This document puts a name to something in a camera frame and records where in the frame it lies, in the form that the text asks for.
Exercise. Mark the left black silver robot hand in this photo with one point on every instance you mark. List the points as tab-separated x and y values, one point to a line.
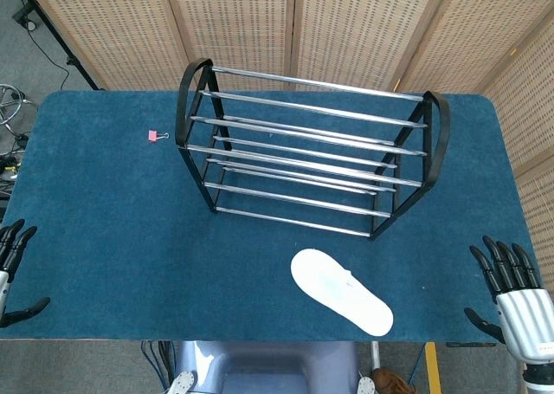
8	255

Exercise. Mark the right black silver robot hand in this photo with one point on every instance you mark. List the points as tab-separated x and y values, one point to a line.
523	316

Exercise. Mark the white slipper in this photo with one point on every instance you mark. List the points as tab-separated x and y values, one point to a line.
333	288

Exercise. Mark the black chrome shoe rack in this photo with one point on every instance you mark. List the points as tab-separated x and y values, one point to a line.
439	143

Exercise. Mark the blue carpet mat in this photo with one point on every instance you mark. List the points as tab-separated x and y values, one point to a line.
130	238

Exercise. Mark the chrome chair base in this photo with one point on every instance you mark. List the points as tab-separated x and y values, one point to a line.
10	104

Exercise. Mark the white table leg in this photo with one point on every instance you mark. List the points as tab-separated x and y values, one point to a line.
375	355

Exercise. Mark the white perforated robot pad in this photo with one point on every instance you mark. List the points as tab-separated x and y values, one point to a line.
182	383
366	386

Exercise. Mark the pink binder clip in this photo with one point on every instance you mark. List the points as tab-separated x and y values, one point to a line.
153	136

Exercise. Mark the blue-grey robot torso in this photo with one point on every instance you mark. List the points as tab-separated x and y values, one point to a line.
268	368

